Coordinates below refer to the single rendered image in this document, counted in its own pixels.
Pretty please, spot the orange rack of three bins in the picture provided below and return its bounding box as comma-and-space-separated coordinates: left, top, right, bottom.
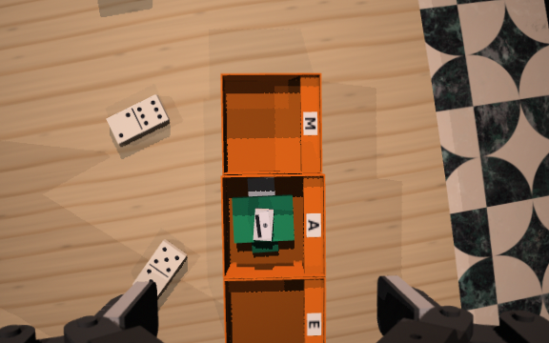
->
221, 73, 326, 343

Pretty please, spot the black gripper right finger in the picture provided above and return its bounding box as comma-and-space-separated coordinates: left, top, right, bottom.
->
376, 275, 549, 343

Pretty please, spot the white domino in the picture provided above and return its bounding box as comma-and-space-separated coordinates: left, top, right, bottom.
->
107, 94, 170, 144
132, 239, 187, 296

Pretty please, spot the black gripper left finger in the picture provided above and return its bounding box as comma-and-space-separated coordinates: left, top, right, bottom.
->
0, 282, 164, 343

